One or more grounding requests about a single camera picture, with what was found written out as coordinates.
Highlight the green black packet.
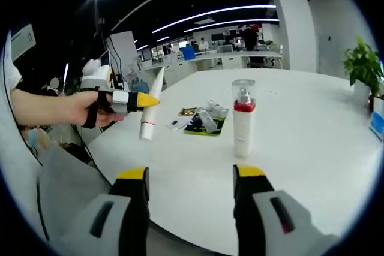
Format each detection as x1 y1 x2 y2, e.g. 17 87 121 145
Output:
183 114 227 137

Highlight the green plant in white pot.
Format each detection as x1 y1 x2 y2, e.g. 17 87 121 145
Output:
343 36 384 104

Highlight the tall white skincare pump bottle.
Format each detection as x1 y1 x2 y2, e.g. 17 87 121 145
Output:
232 79 256 158

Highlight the white background counter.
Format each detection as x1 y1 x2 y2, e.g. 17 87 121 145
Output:
140 50 284 79

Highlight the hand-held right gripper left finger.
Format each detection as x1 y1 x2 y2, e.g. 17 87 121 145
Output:
64 165 151 256

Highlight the white skincare tube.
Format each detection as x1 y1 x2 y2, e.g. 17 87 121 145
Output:
139 66 166 141

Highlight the white ceiling air conditioner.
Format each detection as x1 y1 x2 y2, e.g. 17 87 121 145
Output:
10 23 37 61

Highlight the ceiling light strip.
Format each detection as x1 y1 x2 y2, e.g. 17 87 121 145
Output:
151 4 277 34
183 18 280 34

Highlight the person's left hand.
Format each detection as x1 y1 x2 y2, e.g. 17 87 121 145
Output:
70 88 130 128

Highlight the blue storage bin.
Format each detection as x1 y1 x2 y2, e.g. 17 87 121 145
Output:
182 46 196 61

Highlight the blue water jug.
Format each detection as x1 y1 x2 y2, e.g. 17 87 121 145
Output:
128 77 149 94

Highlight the person in white shirt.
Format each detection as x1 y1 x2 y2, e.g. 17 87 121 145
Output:
0 31 113 248

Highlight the blue white box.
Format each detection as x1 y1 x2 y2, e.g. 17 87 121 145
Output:
369 110 384 142

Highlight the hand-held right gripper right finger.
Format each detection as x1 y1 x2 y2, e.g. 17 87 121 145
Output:
232 164 334 256

